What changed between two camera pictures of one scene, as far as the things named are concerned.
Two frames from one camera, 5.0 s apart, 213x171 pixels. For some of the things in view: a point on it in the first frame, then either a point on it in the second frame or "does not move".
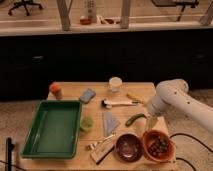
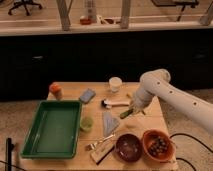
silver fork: [91, 146] does not move
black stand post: [9, 147] does not move
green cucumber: [135, 117] → [123, 115]
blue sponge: [87, 96] does not move
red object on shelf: [85, 21] does not move
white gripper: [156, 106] → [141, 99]
